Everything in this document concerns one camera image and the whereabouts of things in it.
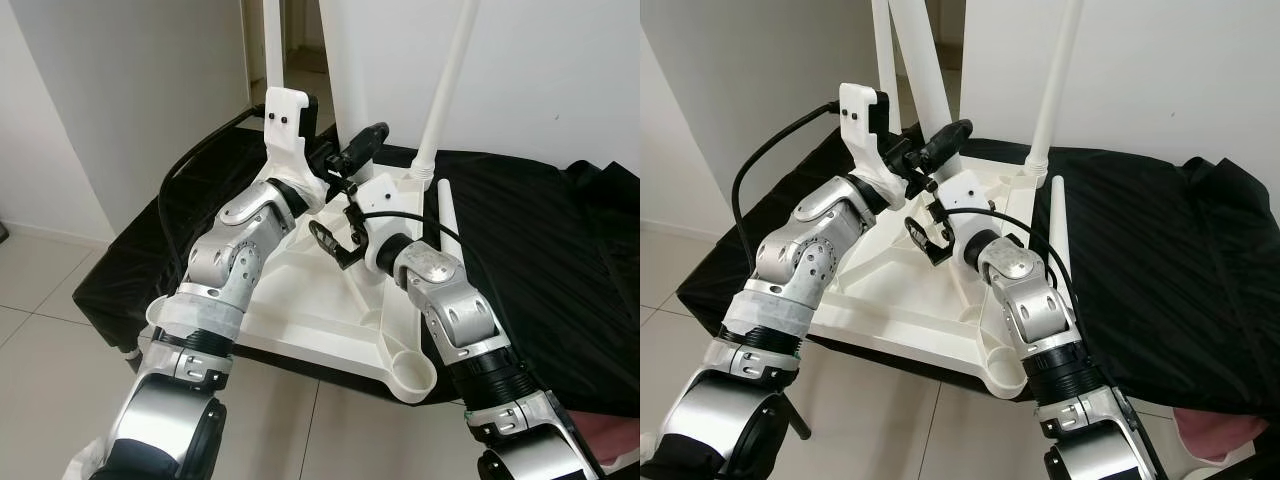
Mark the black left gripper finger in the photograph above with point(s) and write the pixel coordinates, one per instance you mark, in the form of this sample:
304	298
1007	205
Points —
948	140
368	142

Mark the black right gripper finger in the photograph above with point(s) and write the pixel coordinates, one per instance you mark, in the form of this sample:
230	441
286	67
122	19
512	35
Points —
325	238
918	235

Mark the white plastic table leg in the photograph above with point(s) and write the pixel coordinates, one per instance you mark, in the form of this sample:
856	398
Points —
340	80
272	40
450	90
1058	220
925	70
882	50
445	215
1058	80

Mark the white plastic table top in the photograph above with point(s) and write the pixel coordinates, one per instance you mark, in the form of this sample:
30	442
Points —
900	310
330	310

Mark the brown floor mat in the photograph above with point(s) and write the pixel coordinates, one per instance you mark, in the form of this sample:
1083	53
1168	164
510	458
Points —
300	58

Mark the black stand leg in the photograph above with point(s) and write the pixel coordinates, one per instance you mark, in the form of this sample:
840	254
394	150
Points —
790	410
130	358

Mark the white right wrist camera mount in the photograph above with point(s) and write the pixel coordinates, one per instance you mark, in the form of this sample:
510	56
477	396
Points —
385	200
965	195

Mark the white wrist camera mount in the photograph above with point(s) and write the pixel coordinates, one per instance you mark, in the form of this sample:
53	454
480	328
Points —
965	195
385	200
285	130
858	120

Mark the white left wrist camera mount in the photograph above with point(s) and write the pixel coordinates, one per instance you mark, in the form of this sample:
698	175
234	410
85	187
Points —
285	130
858	120

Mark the white door frame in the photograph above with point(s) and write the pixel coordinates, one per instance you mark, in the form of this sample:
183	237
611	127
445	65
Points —
252	40

